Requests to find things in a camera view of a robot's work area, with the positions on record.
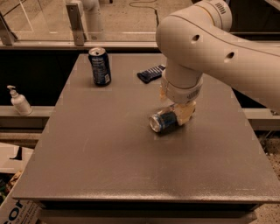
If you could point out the white pump bottle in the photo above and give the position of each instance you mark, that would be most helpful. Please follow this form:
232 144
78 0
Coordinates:
21 105

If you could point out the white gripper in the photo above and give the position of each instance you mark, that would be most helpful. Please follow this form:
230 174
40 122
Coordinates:
181 93

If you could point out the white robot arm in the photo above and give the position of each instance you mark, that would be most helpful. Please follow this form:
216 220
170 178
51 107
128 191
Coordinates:
196 41

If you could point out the dark blue soda can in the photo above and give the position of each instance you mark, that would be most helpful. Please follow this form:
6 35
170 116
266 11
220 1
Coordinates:
99 61

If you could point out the dark snack bar wrapper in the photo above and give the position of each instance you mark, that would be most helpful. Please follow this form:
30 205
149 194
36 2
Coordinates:
151 74

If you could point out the middle metal railing bracket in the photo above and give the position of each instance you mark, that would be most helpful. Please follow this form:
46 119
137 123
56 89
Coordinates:
74 13

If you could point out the red bull can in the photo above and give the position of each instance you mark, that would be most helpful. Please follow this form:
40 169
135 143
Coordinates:
163 119

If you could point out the white pipe post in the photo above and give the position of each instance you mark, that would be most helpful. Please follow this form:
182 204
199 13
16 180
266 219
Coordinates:
93 17

